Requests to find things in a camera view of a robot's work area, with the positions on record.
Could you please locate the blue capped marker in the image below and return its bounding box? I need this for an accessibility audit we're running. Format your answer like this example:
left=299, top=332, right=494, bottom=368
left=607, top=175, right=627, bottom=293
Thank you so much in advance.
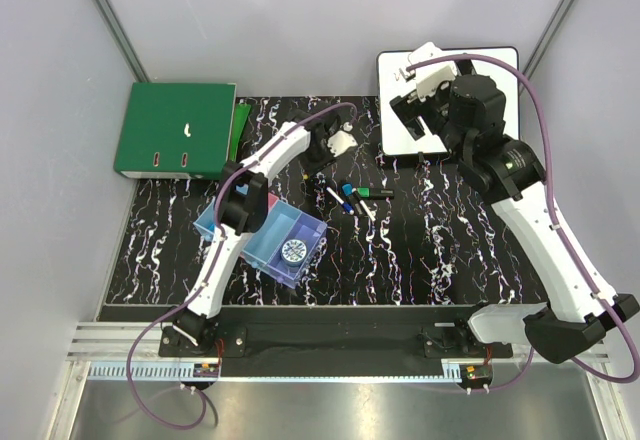
left=341, top=183, right=364, bottom=217

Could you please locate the green black marker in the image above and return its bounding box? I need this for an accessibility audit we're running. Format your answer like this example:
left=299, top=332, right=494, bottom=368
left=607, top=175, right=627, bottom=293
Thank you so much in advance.
left=356, top=187, right=395, bottom=200

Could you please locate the four-compartment colourful organizer tray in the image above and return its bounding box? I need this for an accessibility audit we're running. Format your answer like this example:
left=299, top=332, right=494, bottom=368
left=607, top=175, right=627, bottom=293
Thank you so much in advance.
left=215, top=193, right=327, bottom=289

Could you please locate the round blue tape tin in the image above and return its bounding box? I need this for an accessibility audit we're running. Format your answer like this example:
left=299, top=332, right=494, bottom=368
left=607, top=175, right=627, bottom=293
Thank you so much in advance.
left=280, top=238, right=308, bottom=267

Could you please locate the green ring binder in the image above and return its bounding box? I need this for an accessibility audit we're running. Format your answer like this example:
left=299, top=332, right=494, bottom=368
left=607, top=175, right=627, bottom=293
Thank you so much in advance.
left=113, top=82, right=236, bottom=180

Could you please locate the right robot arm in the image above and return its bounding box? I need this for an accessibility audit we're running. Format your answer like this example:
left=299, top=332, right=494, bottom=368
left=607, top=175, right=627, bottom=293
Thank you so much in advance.
left=390, top=65, right=639, bottom=364

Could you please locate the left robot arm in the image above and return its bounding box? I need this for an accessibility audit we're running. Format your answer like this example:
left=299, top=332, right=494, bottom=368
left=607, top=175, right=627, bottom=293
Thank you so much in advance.
left=172, top=103, right=355, bottom=356

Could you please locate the white whiteboard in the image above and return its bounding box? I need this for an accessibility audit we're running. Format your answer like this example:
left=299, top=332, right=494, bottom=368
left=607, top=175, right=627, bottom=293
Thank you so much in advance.
left=376, top=46, right=521, bottom=156

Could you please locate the white pen blue tip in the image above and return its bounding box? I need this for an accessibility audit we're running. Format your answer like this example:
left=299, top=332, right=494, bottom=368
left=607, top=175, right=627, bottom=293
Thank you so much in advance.
left=325, top=187, right=353, bottom=214

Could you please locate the green folder sheet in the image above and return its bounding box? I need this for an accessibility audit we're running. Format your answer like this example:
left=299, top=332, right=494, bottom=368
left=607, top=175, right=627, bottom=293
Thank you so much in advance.
left=228, top=103, right=251, bottom=161

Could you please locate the black marble pattern mat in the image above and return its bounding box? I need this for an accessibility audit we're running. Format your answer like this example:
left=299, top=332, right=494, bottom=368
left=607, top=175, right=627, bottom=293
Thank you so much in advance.
left=104, top=96, right=547, bottom=309

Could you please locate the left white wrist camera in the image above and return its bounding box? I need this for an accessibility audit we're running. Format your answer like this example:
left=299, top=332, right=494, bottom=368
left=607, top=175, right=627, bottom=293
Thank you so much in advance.
left=327, top=122, right=358, bottom=157

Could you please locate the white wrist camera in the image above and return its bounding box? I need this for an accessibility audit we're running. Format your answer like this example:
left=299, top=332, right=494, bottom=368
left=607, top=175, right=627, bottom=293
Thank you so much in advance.
left=327, top=122, right=358, bottom=157
left=400, top=42, right=458, bottom=101

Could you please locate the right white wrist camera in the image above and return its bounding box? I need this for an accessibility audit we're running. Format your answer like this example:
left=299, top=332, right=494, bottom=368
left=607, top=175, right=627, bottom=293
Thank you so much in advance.
left=400, top=42, right=458, bottom=101

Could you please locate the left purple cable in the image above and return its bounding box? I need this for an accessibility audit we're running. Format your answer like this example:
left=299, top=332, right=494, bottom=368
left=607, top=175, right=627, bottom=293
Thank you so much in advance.
left=124, top=102, right=359, bottom=431

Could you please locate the purple cable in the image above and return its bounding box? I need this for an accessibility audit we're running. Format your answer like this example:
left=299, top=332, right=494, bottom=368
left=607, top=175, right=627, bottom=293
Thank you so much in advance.
left=403, top=54, right=640, bottom=394
left=124, top=102, right=359, bottom=431

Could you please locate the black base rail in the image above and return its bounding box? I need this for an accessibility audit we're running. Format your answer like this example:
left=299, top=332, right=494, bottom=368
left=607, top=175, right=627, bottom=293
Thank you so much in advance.
left=99, top=304, right=549, bottom=382

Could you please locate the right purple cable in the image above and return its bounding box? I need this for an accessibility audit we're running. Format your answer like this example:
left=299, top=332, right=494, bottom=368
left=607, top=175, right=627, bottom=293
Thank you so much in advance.
left=403, top=54, right=640, bottom=394

